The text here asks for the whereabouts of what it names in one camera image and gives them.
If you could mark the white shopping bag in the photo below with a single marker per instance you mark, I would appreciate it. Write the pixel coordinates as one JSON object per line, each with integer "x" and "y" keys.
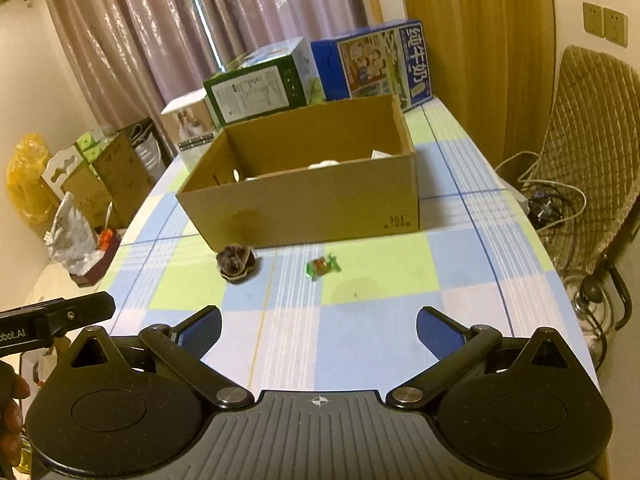
{"x": 143, "y": 137}

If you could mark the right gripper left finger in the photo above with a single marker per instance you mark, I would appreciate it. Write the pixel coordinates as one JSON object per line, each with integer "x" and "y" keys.
{"x": 180, "y": 350}

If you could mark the dark velvet scrunchie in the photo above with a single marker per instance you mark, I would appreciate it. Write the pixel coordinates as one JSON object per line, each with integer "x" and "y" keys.
{"x": 236, "y": 263}

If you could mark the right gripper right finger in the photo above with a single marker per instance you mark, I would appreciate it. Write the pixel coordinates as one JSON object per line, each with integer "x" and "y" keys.
{"x": 458, "y": 350}

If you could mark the green medicine box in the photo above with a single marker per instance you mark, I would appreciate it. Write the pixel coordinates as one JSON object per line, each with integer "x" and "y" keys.
{"x": 379, "y": 155}

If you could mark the green candy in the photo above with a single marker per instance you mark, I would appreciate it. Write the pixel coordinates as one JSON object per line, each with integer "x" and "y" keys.
{"x": 319, "y": 267}

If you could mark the wall switch plates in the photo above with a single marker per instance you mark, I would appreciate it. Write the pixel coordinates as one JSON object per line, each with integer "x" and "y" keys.
{"x": 605, "y": 23}

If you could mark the dark wooden tray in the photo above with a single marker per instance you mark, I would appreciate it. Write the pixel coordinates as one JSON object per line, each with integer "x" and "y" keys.
{"x": 98, "y": 270}

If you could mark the white chair back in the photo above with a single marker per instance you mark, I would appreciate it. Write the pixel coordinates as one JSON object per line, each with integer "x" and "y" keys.
{"x": 60, "y": 167}

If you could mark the quilted tan chair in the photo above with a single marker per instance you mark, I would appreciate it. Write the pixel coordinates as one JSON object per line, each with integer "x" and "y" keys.
{"x": 591, "y": 153}

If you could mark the green carton box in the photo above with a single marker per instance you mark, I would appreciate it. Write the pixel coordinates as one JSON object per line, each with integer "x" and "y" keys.
{"x": 268, "y": 80}

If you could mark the small white green box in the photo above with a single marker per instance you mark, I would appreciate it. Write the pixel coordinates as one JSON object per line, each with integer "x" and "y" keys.
{"x": 192, "y": 150}

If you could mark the brown cardboard box on side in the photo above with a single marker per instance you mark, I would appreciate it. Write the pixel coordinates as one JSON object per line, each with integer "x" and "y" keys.
{"x": 116, "y": 177}

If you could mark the white cloth sock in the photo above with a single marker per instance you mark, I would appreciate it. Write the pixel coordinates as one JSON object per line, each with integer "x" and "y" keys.
{"x": 324, "y": 164}

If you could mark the yellow plastic bag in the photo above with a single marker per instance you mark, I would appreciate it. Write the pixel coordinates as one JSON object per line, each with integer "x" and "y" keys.
{"x": 27, "y": 191}

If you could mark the green tissue packs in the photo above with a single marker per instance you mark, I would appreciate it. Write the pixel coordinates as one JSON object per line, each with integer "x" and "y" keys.
{"x": 92, "y": 143}

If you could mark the white product box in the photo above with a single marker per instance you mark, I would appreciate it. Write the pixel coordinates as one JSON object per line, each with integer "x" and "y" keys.
{"x": 189, "y": 120}

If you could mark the blue milk carton box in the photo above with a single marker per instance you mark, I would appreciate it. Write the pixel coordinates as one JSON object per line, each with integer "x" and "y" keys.
{"x": 389, "y": 58}

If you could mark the person's left hand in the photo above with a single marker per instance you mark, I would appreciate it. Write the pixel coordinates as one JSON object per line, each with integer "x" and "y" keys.
{"x": 13, "y": 388}

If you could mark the white plastic bag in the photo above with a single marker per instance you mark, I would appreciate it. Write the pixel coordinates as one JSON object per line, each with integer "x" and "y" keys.
{"x": 71, "y": 240}

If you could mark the large open cardboard box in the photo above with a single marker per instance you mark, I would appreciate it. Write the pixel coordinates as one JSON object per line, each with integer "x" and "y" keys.
{"x": 253, "y": 187}

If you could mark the wooden door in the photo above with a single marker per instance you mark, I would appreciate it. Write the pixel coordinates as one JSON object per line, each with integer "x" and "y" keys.
{"x": 492, "y": 64}

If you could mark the mauve curtain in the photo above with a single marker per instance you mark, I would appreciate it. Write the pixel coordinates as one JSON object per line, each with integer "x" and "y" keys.
{"x": 132, "y": 57}

